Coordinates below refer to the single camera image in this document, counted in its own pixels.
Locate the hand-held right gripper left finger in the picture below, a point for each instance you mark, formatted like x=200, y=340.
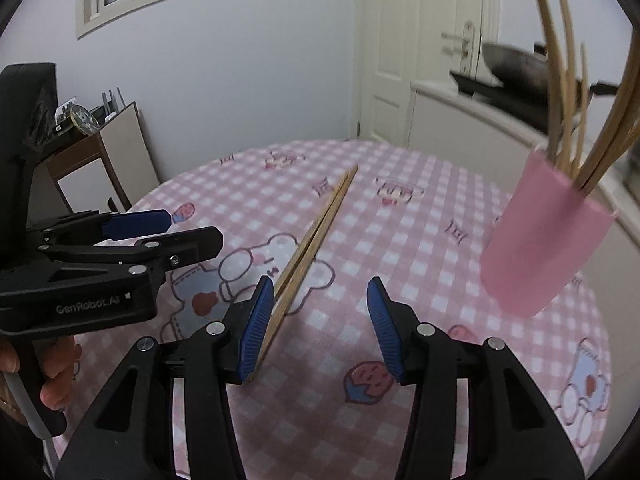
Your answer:
x=255, y=330

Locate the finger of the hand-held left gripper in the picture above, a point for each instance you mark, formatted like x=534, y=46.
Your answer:
x=190, y=247
x=140, y=224

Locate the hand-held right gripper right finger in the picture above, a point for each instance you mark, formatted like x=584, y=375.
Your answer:
x=385, y=330

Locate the wooden chopstick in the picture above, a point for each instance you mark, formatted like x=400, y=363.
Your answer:
x=306, y=240
x=318, y=240

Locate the pink chopstick holder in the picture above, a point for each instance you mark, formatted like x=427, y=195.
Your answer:
x=540, y=240

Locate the bunch of wooden chopsticks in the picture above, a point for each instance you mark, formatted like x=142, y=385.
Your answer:
x=554, y=90

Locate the person's left hand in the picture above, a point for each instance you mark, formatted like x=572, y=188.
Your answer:
x=60, y=365

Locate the white leaning panel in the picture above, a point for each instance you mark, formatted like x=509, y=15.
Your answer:
x=130, y=155

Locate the pink checkered tablecloth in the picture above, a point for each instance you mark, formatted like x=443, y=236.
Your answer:
x=400, y=240

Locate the brown wooden side table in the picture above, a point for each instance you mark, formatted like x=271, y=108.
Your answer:
x=75, y=155

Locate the round desk clock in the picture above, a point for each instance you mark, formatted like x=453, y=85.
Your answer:
x=83, y=119

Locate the white counter cabinet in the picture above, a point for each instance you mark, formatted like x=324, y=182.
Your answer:
x=450, y=120

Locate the white panel door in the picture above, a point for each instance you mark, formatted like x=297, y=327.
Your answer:
x=395, y=60

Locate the dark frying pan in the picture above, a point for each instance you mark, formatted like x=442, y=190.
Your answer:
x=515, y=70

